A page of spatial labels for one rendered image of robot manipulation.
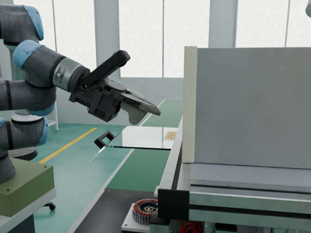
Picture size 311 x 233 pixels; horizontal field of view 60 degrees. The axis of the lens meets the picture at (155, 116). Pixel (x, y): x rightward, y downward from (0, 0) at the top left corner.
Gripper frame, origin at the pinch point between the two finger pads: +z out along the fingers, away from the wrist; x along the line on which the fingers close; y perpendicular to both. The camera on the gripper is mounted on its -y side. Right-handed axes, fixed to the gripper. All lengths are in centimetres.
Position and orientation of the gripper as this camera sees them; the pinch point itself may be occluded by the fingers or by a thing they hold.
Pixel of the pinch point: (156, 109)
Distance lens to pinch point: 62.6
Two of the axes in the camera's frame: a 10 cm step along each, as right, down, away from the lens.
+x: -1.6, 2.0, -9.7
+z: 8.9, 4.4, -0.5
